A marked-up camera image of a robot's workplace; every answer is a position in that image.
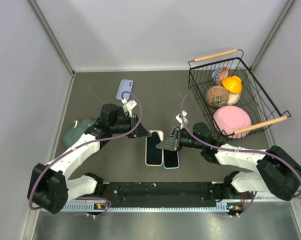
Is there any pink plate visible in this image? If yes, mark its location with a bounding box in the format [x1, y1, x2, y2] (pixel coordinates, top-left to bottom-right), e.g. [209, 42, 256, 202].
[213, 105, 252, 139]

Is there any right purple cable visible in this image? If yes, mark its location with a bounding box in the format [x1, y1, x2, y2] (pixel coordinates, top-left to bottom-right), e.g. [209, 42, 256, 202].
[180, 95, 301, 198]

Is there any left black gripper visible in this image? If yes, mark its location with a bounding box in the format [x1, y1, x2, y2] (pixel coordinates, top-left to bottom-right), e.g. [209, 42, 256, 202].
[110, 114, 152, 139]

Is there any black wire basket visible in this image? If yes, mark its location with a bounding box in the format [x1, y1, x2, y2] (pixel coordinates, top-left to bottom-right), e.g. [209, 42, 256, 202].
[188, 49, 291, 142]

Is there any red patterned shell dish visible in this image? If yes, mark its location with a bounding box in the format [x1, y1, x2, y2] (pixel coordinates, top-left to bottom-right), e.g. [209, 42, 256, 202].
[217, 67, 229, 86]

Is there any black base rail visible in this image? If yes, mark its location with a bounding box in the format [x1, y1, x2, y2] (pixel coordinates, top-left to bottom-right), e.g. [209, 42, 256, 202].
[75, 181, 254, 208]

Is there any lavender purple phone case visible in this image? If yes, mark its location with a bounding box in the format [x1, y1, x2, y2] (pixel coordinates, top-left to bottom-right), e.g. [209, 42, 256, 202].
[116, 79, 134, 101]

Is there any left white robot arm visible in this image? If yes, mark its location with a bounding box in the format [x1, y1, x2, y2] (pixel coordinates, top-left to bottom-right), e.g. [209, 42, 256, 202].
[27, 100, 150, 214]

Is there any blue patterned bowl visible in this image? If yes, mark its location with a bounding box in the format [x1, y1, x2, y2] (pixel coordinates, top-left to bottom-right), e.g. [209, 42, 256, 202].
[212, 67, 223, 85]

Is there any silver edged black phone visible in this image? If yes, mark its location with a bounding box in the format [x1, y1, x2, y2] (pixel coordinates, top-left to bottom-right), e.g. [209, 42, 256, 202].
[146, 132, 163, 165]

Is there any light blue phone case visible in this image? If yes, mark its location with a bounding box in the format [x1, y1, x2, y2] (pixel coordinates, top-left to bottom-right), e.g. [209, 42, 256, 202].
[162, 149, 181, 170]

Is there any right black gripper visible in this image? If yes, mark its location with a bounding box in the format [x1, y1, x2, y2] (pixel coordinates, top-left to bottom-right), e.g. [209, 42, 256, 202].
[157, 126, 205, 151]

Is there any yellow bowl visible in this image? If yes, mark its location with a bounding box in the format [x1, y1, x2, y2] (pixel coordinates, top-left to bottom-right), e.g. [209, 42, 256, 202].
[222, 75, 243, 94]

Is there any white cream bowl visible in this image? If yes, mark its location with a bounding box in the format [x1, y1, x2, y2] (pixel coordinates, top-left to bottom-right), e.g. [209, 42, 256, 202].
[227, 92, 241, 106]

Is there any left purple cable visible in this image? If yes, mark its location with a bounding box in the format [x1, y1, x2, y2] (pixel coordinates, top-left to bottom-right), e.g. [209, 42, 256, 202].
[27, 91, 143, 210]

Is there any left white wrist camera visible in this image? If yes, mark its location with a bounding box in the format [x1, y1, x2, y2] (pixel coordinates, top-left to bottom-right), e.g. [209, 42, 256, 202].
[121, 98, 137, 117]

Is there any brown patterned bowl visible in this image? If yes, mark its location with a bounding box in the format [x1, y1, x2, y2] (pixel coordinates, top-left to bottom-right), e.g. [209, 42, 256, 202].
[205, 85, 229, 108]

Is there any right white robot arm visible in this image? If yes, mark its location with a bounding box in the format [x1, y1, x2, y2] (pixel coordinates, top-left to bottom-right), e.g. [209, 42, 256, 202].
[156, 122, 301, 201]

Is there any purple cable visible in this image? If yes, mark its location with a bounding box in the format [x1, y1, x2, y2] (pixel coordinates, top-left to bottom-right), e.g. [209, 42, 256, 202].
[27, 91, 143, 210]
[180, 95, 301, 198]

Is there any teal ceramic plate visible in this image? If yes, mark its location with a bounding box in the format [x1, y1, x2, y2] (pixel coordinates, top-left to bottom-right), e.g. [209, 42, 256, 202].
[63, 117, 96, 149]

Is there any grey slotted cable duct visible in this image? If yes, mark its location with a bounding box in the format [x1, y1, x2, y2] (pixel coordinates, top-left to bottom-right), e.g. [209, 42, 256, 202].
[62, 201, 241, 213]

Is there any cream white phone case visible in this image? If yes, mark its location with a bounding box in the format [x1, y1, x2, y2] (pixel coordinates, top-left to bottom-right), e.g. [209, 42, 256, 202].
[144, 129, 165, 167]

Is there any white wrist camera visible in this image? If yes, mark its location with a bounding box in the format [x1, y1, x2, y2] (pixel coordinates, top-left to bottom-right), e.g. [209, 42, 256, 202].
[121, 98, 137, 117]
[175, 110, 189, 129]

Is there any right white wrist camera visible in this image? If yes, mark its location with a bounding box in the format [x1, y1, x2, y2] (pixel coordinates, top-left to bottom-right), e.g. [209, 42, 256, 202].
[175, 110, 189, 129]

